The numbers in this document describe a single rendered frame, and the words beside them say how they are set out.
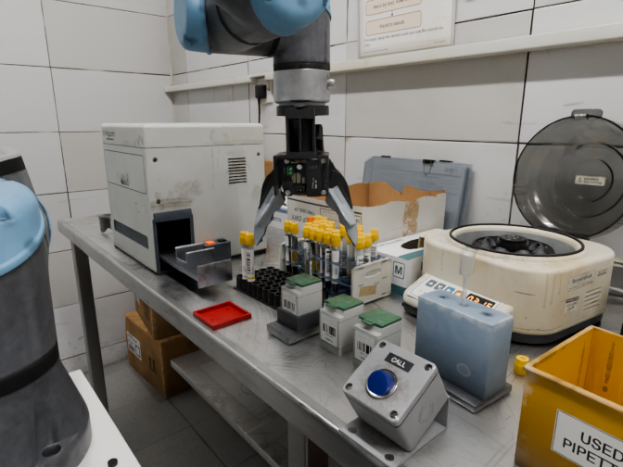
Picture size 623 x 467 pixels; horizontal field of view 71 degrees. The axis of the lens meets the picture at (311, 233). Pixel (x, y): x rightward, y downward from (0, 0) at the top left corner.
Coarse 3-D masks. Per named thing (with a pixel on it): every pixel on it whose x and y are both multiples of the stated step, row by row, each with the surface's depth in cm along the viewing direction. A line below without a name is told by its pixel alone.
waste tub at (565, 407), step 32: (576, 352) 44; (608, 352) 44; (544, 384) 37; (576, 384) 45; (608, 384) 45; (544, 416) 37; (576, 416) 35; (608, 416) 33; (544, 448) 38; (576, 448) 36; (608, 448) 34
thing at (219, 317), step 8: (224, 304) 74; (232, 304) 74; (200, 312) 71; (208, 312) 72; (216, 312) 72; (224, 312) 72; (232, 312) 72; (240, 312) 72; (248, 312) 70; (200, 320) 69; (208, 320) 68; (216, 320) 69; (224, 320) 69; (232, 320) 68; (240, 320) 69; (216, 328) 66
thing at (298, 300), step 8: (288, 288) 64; (296, 288) 63; (304, 288) 62; (312, 288) 63; (320, 288) 64; (288, 296) 63; (296, 296) 62; (304, 296) 63; (312, 296) 64; (320, 296) 65; (288, 304) 64; (296, 304) 62; (304, 304) 63; (312, 304) 64; (320, 304) 65; (296, 312) 63; (304, 312) 63
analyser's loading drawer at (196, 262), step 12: (168, 252) 91; (180, 252) 84; (192, 252) 81; (204, 252) 83; (180, 264) 83; (192, 264) 82; (204, 264) 77; (216, 264) 79; (228, 264) 80; (192, 276) 79; (204, 276) 77; (216, 276) 79; (228, 276) 81
